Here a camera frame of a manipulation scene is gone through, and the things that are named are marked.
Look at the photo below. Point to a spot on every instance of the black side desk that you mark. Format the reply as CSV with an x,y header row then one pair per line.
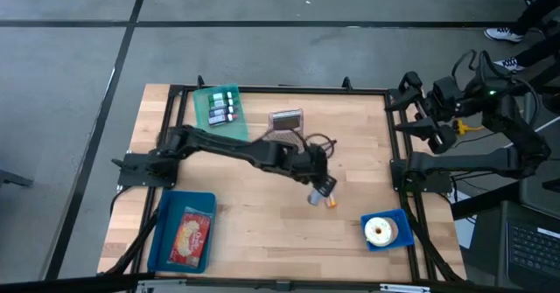
x,y
485,249

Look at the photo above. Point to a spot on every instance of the silver aluminium bracket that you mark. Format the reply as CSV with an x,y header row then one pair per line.
x,y
162,286
404,288

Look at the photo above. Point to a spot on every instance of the pink paint bottle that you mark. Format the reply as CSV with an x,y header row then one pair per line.
x,y
221,119

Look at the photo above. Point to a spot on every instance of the black furniture leg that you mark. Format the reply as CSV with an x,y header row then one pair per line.
x,y
13,179

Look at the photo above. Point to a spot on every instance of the orange paint bottle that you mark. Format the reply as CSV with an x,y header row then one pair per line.
x,y
331,202

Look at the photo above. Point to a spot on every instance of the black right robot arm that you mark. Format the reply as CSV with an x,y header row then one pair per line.
x,y
481,162

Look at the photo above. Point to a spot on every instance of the green paint bottle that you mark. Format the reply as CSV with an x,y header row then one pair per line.
x,y
219,104
219,96

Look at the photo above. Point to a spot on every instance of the small blue plastic basket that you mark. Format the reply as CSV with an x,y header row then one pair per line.
x,y
404,236

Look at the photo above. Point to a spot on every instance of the white tape roll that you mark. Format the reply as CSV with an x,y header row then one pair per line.
x,y
372,236

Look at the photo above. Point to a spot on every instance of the black metal table frame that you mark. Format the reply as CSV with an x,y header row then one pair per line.
x,y
284,88

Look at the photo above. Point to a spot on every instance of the black laptop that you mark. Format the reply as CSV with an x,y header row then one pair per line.
x,y
534,249

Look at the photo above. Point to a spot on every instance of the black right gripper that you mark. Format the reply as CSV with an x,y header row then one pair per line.
x,y
444,137

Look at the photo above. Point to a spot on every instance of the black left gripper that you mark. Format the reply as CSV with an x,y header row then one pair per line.
x,y
315,166

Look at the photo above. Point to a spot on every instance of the yellow power plug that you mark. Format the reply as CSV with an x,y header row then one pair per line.
x,y
459,127

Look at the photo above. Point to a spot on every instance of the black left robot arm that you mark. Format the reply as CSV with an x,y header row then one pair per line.
x,y
219,146

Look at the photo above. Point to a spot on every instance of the person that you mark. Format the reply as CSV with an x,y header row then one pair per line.
x,y
538,9

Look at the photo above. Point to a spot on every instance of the green translucent plastic tray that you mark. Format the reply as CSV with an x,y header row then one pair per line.
x,y
201,105

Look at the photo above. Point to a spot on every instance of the purple paint bottle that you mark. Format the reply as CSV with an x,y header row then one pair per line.
x,y
221,112

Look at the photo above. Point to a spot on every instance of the red snack packet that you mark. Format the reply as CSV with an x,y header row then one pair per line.
x,y
190,236

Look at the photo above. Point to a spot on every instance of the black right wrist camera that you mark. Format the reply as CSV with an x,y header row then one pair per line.
x,y
446,92

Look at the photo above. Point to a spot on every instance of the large blue plastic bin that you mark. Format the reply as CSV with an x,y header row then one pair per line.
x,y
159,240

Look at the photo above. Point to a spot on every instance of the person's shoe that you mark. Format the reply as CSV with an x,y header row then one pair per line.
x,y
503,34
509,64

